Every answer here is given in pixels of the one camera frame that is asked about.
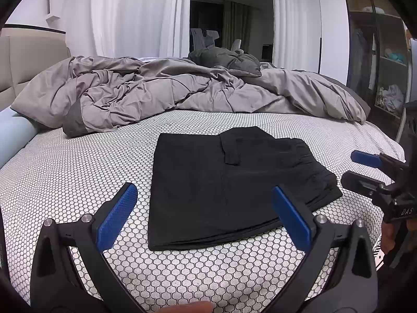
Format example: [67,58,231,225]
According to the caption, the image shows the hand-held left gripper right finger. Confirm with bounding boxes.
[261,186,380,313]

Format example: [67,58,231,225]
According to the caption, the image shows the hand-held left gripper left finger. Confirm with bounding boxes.
[31,183,147,313]

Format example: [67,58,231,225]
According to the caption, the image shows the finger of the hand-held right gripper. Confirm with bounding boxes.
[351,150,409,183]
[341,171,395,207]

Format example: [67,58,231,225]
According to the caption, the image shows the black pants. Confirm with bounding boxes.
[148,125,343,251]

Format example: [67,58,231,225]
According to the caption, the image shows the person's right hand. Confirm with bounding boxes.
[381,222,397,254]

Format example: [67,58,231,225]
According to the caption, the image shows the person's left hand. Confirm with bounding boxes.
[163,300,215,313]

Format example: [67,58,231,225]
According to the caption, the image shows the bed with honeycomb sheet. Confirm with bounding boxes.
[0,104,408,313]

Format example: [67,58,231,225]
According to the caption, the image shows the pile of light clothes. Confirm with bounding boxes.
[376,85,404,115]

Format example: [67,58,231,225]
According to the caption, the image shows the hanging clothes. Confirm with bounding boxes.
[350,28,370,87]

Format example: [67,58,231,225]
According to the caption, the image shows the teal cloth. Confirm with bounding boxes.
[384,48,407,63]

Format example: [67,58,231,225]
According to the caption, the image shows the grey duvet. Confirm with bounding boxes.
[11,55,372,138]

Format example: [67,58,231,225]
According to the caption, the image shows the light blue pillow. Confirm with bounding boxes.
[0,107,41,168]

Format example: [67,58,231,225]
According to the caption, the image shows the narrow white curtain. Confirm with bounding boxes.
[270,0,321,72]

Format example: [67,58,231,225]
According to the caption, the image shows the open wardrobe shelf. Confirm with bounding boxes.
[340,0,417,137]

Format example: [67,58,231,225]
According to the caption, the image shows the dark grey pillow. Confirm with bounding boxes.
[188,47,263,78]

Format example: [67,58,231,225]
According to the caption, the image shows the beige padded headboard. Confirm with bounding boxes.
[0,24,71,111]

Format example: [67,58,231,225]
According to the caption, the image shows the olive curtain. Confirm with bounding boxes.
[222,1,252,54]

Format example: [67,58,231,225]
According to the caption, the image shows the white covered chair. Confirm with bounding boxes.
[191,28,219,49]

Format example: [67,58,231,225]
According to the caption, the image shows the wide white curtain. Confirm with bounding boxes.
[65,0,191,58]

